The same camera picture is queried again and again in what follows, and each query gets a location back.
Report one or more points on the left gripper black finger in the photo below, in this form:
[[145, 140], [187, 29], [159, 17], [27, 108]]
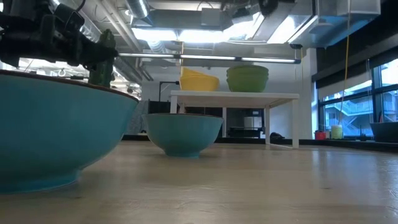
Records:
[[99, 56]]

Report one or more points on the teal bowl with blue pattern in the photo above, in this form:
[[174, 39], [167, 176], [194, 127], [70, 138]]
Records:
[[182, 133], [56, 130]]

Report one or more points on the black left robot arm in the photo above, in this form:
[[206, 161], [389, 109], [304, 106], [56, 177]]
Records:
[[18, 37]]

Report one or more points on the green cactus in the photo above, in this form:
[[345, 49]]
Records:
[[102, 76]]

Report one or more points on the black pipe stand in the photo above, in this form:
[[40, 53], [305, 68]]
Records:
[[168, 81]]

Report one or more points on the grey mesh panel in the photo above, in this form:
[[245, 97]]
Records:
[[138, 119]]

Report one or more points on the long ceiling strip light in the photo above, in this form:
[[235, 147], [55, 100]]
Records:
[[205, 57]]

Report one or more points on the white perforated metal shelf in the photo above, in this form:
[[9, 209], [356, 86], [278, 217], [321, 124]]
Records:
[[233, 95]]

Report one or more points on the white box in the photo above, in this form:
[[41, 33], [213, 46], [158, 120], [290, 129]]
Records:
[[252, 122]]

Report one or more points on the red container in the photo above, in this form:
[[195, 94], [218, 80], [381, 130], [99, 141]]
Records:
[[320, 135]]

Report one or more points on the pale green cup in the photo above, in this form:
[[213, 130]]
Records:
[[336, 132]]

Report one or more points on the dark grey tub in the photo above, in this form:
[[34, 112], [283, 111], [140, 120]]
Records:
[[385, 132]]

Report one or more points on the silver round ceiling duct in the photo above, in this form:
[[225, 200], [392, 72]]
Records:
[[138, 7]]

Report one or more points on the large rectangular metal duct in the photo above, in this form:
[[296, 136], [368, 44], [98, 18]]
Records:
[[326, 21]]

